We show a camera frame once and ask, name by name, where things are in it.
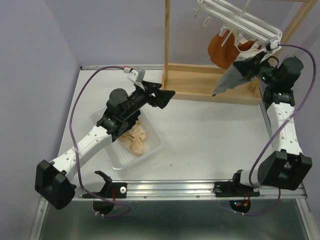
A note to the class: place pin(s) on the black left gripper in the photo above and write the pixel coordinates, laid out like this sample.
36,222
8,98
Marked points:
162,97

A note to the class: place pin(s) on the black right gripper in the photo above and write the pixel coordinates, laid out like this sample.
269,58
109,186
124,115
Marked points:
246,66

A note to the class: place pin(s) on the grey underwear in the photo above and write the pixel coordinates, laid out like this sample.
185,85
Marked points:
232,77

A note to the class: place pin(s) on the beige striped underwear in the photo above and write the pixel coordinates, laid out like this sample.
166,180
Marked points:
133,139

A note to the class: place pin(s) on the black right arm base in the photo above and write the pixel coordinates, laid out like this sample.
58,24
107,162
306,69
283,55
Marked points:
227,189

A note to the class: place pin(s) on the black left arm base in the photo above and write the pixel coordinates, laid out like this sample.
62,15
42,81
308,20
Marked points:
110,189

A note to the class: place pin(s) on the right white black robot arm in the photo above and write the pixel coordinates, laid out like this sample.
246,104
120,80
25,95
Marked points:
287,166

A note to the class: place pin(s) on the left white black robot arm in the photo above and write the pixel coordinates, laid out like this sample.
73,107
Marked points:
53,178

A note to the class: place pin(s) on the orange underwear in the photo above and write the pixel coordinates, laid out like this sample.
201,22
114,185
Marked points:
224,56

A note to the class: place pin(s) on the white plastic clip hanger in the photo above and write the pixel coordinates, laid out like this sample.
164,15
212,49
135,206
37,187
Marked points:
238,21

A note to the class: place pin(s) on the clear plastic basket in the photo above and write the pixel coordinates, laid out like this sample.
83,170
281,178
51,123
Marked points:
120,158

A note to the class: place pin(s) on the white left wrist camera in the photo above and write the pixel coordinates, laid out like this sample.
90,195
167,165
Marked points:
135,75

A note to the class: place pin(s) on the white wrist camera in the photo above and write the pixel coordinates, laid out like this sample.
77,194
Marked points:
272,46
135,75

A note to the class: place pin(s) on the wooden hanger stand frame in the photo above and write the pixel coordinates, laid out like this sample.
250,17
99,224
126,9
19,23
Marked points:
197,82

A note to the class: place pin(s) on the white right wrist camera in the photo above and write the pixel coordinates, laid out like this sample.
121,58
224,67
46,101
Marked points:
272,46

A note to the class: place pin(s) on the aluminium mounting rail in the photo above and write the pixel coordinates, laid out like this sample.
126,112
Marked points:
153,190

